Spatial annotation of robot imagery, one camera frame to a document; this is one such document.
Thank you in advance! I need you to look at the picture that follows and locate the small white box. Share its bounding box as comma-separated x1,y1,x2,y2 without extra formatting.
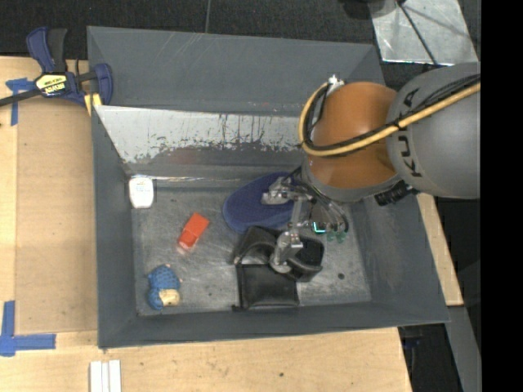
128,175,157,210

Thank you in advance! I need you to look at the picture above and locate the pale wood flat board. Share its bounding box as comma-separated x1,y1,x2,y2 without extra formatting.
15,58,100,336

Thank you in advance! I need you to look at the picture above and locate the black cylinder on white bracket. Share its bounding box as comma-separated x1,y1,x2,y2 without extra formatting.
373,180,419,208

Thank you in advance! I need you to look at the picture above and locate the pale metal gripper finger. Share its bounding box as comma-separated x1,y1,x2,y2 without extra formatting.
269,229,306,274
260,176,296,207

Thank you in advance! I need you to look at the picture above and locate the grey metal bin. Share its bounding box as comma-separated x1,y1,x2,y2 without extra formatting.
86,25,453,349

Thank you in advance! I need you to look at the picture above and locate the blue knitted toy animal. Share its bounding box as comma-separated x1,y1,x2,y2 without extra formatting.
146,263,183,311

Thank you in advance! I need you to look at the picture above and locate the orange-red block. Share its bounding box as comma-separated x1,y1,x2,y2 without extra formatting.
176,212,211,255

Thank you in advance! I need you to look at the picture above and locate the black square wallet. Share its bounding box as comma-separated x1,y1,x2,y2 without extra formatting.
235,261,302,310

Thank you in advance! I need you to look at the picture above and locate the black curved pouch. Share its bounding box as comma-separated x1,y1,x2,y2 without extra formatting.
232,225,326,283

